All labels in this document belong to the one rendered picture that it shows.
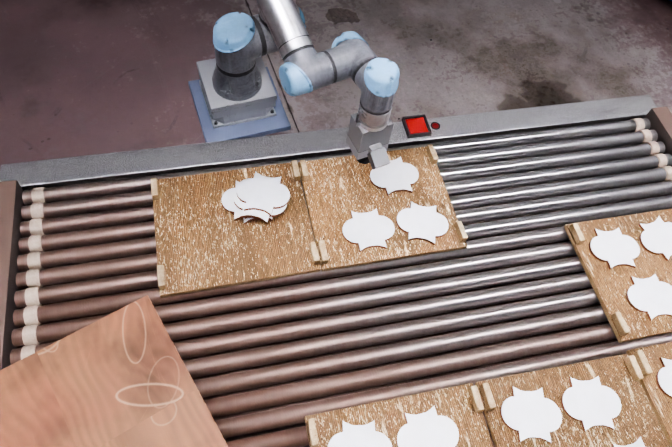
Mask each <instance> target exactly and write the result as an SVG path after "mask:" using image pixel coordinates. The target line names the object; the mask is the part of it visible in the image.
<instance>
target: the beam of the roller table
mask: <svg viewBox="0 0 672 447"><path fill-rule="evenodd" d="M652 108H657V106H656V105H655V103H654V102H653V100H652V99H651V97H650V96H649V95H642V96H632V97H623V98H614V99H604V100H595V101H586V102H577V103H567V104H558V105H549V106H540V107H530V108H521V109H512V110H503V111H493V112H484V113H475V114H466V115H456V116H447V117H438V118H428V119H427V121H428V123H429V126H430V125H431V123H432V122H437V123H439V124H440V129H438V130H434V129H432V128H431V126H430V129H431V131H432V134H431V136H426V137H417V138H409V139H408V137H407V134H406V131H405V129H404V126H403V123H402V121H401V122H393V123H394V125H393V129H392V133H391V136H390V140H389V145H388V148H393V147H402V146H410V145H419V144H427V143H436V142H445V141H453V140H462V139H470V138H479V137H488V136H496V135H505V134H513V133H522V132H530V131H539V130H548V129H556V128H565V127H573V126H582V125H591V124H599V123H608V122H616V121H625V120H630V119H633V118H644V117H645V116H646V115H647V114H648V112H649V111H650V110H651V109H652ZM348 129H349V127H345V128H336V129H327V130H317V131H308V132H299V133H290V134H280V135H271V136H262V137H252V138H243V139H234V140H225V141H215V142H206V143H197V144H188V145H178V146H169V147H160V148H151V149H141V150H132V151H123V152H113V153H104V154H95V155H86V156H76V157H67V158H58V159H49V160H39V161H30V162H21V163H12V164H2V165H1V168H0V182H2V181H11V180H17V181H18V183H19V184H20V186H21V188H22V189H23V191H24V190H32V189H33V188H39V187H45V188H50V187H58V186H67V185H76V184H84V183H93V182H101V181H110V180H119V179H127V178H136V177H144V176H153V175H161V174H170V173H179V172H187V171H196V170H204V169H213V168H221V167H230V166H239V165H247V164H256V163H264V162H273V161H282V160H290V159H299V158H307V157H316V156H324V155H333V154H342V153H350V152H352V151H351V149H350V147H349V145H348V144H347V142H346V139H347V134H348Z"/></svg>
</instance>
